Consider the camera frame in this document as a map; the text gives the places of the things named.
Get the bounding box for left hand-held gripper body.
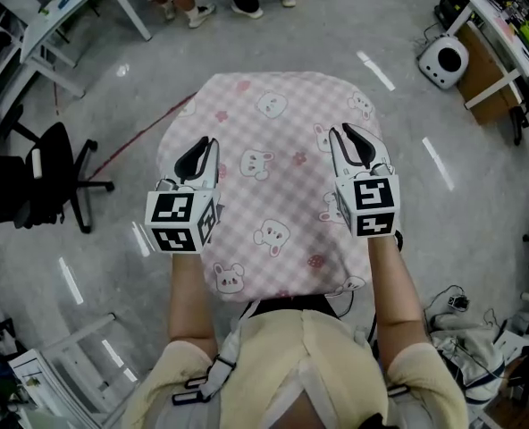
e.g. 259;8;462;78
145;179;222;256

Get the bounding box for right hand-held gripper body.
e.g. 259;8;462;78
334;163;401;240

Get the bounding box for pink checked bear cloth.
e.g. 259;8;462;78
156;71;387;304

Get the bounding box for person's left forearm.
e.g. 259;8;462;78
167;251;220;344

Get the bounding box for person's right forearm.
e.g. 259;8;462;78
365;236;428;332

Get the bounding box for white round robot device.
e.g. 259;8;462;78
417;34;470;90

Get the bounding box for brown cardboard box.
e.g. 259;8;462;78
455;21;524;127

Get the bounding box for person's black trousers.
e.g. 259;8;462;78
245;294;342;320

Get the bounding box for person's cream knit cardigan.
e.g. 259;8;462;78
122;307;470;429

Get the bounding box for black backpack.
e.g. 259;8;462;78
433;0;472;29

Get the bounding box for white desk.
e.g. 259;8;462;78
446;0;529;112
20;0;153;98

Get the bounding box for crumpled white jacket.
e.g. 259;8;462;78
428;312;508;405

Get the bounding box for glass-top side table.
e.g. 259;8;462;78
6;312;141;429

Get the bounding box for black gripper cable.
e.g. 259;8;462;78
365;309;381;344

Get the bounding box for grey strap harness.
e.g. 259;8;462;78
171;300;412;429

